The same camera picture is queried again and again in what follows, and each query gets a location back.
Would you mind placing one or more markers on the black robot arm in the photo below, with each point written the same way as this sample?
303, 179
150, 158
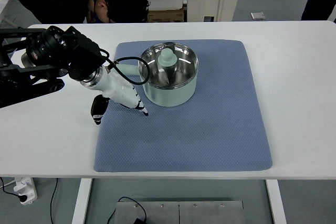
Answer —
34, 66

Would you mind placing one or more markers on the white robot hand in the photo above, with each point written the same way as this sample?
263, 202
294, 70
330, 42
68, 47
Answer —
112, 86

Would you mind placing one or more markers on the blue textured mat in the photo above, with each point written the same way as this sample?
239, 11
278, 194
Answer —
219, 129

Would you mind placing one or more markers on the small grey floor object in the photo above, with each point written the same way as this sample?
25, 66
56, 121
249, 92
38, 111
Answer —
258, 16

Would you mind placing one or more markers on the cardboard box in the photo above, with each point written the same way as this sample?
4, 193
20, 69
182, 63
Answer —
166, 16

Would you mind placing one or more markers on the glass lid green knob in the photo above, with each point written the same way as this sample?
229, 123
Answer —
169, 65

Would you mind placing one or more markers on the white power strip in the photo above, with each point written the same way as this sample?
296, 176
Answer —
25, 189

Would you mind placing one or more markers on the metal base plate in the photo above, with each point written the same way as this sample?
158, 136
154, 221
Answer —
180, 212

